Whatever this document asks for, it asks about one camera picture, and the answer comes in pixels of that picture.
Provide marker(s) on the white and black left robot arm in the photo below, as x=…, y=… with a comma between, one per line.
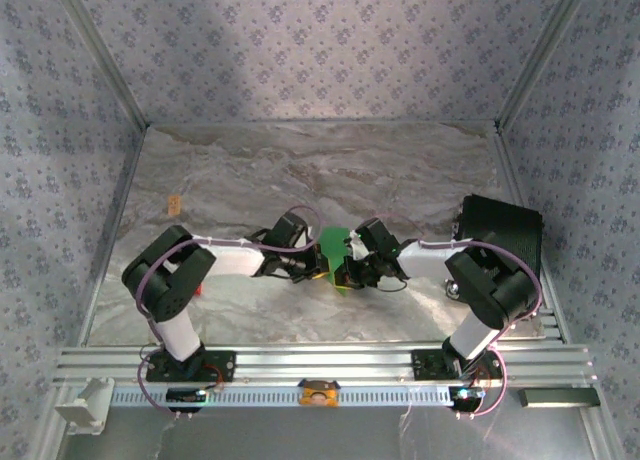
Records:
x=230, y=257

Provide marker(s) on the white plastic bracket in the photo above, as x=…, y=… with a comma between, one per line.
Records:
x=80, y=410

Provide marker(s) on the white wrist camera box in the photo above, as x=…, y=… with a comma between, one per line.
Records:
x=360, y=250
x=305, y=234

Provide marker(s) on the black mesh box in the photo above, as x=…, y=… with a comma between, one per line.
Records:
x=505, y=215

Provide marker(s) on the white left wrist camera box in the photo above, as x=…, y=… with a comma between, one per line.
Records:
x=305, y=234

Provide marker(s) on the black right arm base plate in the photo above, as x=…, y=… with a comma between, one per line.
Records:
x=427, y=365

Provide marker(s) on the small orange sticker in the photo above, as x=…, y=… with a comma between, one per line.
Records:
x=174, y=206

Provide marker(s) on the aluminium frame post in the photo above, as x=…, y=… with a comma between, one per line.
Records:
x=540, y=55
x=103, y=55

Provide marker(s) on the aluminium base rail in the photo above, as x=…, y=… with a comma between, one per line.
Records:
x=325, y=362

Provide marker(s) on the black circuit board with LED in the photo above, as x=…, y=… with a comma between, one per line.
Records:
x=465, y=395
x=185, y=395

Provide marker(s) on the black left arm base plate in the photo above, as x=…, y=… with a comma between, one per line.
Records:
x=220, y=365

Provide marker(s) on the silver metal caster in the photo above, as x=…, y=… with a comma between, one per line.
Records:
x=453, y=289

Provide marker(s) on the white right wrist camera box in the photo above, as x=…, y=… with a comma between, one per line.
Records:
x=360, y=250

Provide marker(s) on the green square paper sheet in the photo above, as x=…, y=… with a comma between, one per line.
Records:
x=334, y=242

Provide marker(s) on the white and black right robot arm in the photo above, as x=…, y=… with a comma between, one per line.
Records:
x=425, y=260

